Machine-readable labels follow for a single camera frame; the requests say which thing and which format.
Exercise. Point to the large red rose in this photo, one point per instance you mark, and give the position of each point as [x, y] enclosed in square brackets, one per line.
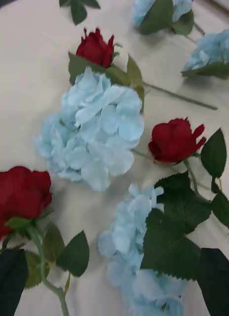
[18, 195]

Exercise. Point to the pale blue flower with stem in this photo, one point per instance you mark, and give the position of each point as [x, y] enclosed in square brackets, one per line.
[210, 49]
[99, 138]
[154, 14]
[129, 234]

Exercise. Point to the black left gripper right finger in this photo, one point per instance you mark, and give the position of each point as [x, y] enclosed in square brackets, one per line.
[218, 284]

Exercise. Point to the red rose with green stem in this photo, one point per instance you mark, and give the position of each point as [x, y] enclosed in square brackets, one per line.
[94, 49]
[173, 140]

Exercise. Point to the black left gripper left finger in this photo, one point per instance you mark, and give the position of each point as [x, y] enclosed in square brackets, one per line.
[9, 279]

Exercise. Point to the loose green leaf twig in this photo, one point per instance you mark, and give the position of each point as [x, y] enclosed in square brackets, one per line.
[78, 11]

